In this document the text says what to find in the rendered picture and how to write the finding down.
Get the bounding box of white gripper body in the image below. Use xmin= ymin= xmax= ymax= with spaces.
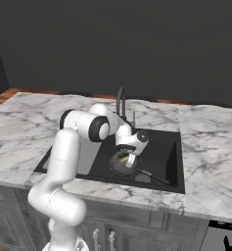
xmin=124 ymin=153 xmax=137 ymax=170

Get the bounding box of green and yellow sponge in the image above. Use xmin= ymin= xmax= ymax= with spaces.
xmin=117 ymin=150 xmax=130 ymax=162

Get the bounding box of dark frying pan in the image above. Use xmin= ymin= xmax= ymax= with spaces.
xmin=109 ymin=152 xmax=171 ymax=186

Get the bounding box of black sink basin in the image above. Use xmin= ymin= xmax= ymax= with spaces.
xmin=32 ymin=125 xmax=187 ymax=195

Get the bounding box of grey false drawer front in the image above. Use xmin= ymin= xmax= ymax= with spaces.
xmin=83 ymin=199 xmax=169 ymax=230

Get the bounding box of dark curved tap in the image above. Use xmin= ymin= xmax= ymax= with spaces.
xmin=115 ymin=86 xmax=128 ymax=123

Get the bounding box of grey cupboard door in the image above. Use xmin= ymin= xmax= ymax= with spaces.
xmin=105 ymin=223 xmax=165 ymax=251
xmin=76 ymin=218 xmax=106 ymax=251

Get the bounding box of dark round stool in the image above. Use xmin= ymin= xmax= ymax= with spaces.
xmin=187 ymin=99 xmax=232 ymax=108
xmin=55 ymin=90 xmax=94 ymax=98

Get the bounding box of grey dishwasher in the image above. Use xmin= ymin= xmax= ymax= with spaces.
xmin=199 ymin=219 xmax=232 ymax=251

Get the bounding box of grey cupboard run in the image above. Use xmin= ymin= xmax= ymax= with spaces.
xmin=0 ymin=183 xmax=50 ymax=251

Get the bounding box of silver cupboard handle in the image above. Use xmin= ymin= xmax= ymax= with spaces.
xmin=92 ymin=227 xmax=100 ymax=251
xmin=108 ymin=230 xmax=116 ymax=251

